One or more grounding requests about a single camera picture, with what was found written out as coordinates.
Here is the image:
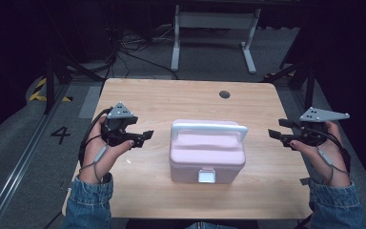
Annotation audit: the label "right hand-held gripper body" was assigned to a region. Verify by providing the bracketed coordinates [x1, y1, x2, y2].
[289, 107, 351, 147]

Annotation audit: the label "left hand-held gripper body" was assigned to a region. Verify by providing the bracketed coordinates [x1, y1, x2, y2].
[101, 101, 141, 147]

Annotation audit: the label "person's right hand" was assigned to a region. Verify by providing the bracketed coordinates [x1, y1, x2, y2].
[289, 120, 352, 188]

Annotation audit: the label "person's left hand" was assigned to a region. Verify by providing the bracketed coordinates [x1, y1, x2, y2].
[81, 115, 135, 185]

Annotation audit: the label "black tripod stand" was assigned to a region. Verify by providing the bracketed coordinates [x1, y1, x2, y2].
[262, 58, 317, 110]
[42, 52, 105, 115]

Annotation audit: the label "yellow black floor tape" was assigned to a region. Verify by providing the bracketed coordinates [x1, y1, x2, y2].
[28, 77, 74, 103]

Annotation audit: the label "person's denim legs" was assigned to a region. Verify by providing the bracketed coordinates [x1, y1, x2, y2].
[184, 221, 237, 229]

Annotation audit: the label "right hand-held gripper cable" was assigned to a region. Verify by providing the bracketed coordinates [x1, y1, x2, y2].
[309, 127, 353, 186]

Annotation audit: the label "hand-held gripper cable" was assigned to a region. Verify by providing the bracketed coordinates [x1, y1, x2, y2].
[309, 127, 353, 186]
[77, 107, 113, 184]

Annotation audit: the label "left hand-held gripper cable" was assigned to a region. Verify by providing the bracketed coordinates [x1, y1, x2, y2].
[77, 107, 113, 184]

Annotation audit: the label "pink storage box white handle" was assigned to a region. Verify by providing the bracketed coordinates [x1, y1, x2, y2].
[169, 118, 249, 185]

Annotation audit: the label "black floor cables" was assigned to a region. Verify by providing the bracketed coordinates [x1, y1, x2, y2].
[99, 27, 180, 81]

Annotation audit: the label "metal floor rail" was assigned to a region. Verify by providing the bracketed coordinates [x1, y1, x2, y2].
[0, 83, 71, 229]

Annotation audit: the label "white metal stand frame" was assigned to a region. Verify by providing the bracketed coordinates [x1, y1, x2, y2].
[170, 4, 262, 75]

